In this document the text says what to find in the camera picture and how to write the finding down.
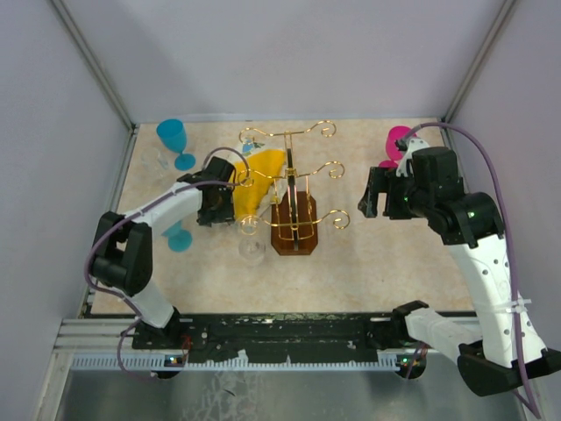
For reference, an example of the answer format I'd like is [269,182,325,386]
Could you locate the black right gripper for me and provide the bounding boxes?
[358,166,433,219]

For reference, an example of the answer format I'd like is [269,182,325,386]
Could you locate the magenta wine glass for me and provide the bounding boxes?
[379,125,410,168]

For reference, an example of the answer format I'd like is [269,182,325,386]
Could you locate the blue wine glass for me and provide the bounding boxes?
[156,118,196,171]
[162,220,193,253]

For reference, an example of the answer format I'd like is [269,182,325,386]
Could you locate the clear wine glass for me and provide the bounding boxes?
[140,147,169,177]
[238,214,266,267]

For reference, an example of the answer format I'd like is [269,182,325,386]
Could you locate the blue front wine glass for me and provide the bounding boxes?
[156,118,196,171]

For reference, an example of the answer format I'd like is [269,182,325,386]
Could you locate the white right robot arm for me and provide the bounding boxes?
[358,146,560,396]

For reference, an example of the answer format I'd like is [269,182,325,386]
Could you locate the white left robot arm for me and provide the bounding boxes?
[84,156,237,348]

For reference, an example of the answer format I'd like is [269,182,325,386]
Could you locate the yellow white patterned cloth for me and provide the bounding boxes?
[226,139,285,223]

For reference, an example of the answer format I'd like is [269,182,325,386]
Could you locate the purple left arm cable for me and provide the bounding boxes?
[83,146,252,381]

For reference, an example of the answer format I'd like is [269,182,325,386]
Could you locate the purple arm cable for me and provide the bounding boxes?
[83,146,252,381]
[394,121,543,420]

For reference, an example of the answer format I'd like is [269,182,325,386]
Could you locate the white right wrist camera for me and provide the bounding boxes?
[395,136,430,177]

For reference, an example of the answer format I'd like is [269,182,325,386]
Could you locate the gold wire wine glass rack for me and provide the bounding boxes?
[238,120,351,256]

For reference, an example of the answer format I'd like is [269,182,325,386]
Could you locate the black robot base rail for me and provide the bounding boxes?
[132,312,416,366]

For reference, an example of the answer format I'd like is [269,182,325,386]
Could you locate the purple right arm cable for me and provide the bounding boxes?
[394,121,543,420]

